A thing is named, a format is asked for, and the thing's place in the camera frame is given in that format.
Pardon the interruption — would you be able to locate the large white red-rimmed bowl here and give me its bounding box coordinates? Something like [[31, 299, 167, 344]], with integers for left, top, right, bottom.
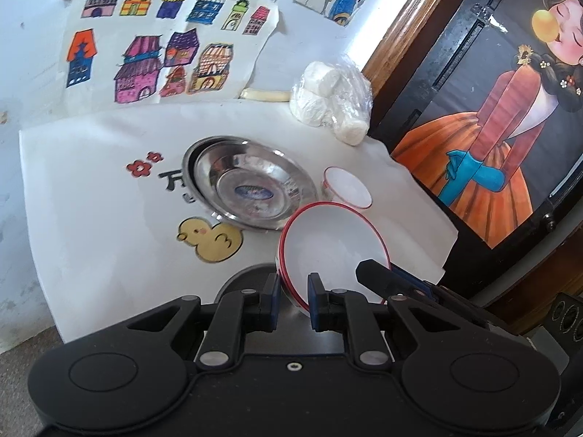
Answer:
[[276, 201, 390, 314]]

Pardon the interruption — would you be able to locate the small white red-rimmed bowl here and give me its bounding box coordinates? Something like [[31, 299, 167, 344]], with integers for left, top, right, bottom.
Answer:
[[321, 166, 372, 210]]

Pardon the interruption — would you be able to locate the stainless steel plate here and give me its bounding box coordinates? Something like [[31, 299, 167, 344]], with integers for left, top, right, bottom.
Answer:
[[194, 141, 318, 231], [182, 135, 254, 227]]

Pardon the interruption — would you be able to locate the plastic bag of white rolls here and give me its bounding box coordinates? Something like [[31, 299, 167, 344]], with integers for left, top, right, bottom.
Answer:
[[289, 55, 372, 147]]

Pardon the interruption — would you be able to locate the orange dress girl poster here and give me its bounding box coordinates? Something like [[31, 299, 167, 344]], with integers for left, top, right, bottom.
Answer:
[[392, 0, 582, 248]]

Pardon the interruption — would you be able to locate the houses drawing paper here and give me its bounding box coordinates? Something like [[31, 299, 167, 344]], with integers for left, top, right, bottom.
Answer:
[[58, 0, 279, 115]]

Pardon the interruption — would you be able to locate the cream stick by wall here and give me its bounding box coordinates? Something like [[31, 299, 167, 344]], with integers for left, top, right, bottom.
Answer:
[[239, 88, 290, 103]]

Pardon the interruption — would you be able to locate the wooden door frame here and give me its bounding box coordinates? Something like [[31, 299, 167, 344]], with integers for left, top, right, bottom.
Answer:
[[363, 0, 463, 107]]

